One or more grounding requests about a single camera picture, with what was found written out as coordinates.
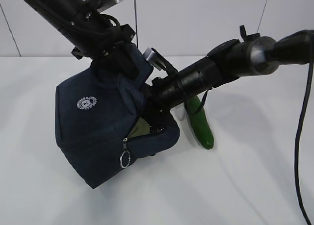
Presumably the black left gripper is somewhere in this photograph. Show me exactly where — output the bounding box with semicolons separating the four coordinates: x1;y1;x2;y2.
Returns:
71;13;139;79

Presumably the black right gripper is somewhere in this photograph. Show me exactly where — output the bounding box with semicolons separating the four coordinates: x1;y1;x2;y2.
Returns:
144;77;186;113

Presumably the green lidded glass container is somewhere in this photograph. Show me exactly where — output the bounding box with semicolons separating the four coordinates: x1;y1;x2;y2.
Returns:
128;117;150;138

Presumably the green cucumber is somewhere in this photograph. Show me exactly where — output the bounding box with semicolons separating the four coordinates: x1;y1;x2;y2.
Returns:
184;96;214;150

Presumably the navy blue lunch bag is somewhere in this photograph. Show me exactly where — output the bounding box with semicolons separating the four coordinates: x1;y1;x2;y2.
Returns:
55;43;180;188

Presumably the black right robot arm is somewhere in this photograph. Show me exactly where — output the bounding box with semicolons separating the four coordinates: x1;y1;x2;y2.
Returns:
143;25;314;117

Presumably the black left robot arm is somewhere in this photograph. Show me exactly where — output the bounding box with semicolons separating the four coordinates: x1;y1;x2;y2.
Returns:
23;0;139;79

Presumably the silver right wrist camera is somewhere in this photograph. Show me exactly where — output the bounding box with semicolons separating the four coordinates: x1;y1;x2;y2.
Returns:
143;47;178;75

